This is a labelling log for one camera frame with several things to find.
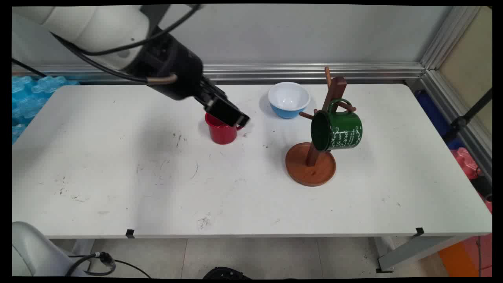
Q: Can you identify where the black base cable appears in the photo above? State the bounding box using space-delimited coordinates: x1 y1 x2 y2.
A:
65 252 152 278

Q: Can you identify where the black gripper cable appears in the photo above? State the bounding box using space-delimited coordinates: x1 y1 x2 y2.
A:
12 33 178 85

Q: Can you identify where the pink plastic bag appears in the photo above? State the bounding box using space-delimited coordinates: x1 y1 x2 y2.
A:
451 147 482 180

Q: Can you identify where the red mug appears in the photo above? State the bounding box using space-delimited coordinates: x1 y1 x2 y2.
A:
204 112 245 145

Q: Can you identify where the green enamel mug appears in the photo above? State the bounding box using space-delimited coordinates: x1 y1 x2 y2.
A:
310 98 363 152

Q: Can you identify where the blue bubble wrap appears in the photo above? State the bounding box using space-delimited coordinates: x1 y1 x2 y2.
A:
12 75 80 144

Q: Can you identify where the aluminium wall rail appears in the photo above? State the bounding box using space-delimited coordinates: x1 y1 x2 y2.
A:
12 62 426 84

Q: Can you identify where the black object on floor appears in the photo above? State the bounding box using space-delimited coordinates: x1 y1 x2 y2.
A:
202 267 252 279

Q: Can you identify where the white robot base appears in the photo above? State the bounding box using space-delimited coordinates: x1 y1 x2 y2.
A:
12 221 88 277

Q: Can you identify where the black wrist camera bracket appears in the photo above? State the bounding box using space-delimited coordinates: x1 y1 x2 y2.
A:
140 4 172 34

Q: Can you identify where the blue and white bowl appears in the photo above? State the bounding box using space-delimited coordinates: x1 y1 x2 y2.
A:
268 82 311 119

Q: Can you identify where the grey table leg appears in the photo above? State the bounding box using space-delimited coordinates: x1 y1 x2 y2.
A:
373 236 470 274

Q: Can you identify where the wooden mug tree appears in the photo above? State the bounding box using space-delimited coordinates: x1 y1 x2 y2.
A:
285 67 357 187

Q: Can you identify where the black camera cable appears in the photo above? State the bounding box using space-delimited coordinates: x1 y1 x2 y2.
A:
50 4 205 56

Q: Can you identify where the aluminium frame post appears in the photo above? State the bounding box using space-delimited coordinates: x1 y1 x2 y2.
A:
420 6 492 179

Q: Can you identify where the blue plastic bag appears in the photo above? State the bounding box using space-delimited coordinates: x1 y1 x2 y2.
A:
415 90 465 151

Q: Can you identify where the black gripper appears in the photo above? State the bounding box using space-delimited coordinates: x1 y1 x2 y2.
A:
125 31 250 127

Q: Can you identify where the orange box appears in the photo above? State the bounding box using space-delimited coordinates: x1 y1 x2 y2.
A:
438 234 492 277

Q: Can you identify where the black tripod pole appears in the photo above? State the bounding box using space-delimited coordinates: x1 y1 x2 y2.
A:
444 88 492 143

